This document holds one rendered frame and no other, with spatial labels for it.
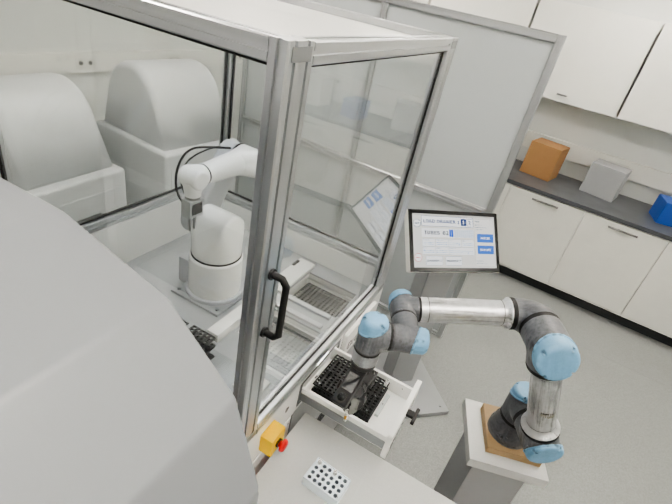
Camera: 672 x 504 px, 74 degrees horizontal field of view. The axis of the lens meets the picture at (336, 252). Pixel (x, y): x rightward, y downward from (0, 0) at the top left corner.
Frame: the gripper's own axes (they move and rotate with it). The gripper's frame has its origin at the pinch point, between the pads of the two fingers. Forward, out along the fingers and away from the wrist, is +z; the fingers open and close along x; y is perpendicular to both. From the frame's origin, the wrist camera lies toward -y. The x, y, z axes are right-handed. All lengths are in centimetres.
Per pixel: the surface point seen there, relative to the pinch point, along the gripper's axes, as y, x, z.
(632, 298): 319, -95, 71
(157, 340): -65, -1, -72
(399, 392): 32.0, -5.8, 14.2
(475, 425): 48, -33, 24
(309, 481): -13.5, 0.1, 19.7
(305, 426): 3.3, 14.1, 23.2
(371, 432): 8.0, -7.2, 11.6
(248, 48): -30, 22, -97
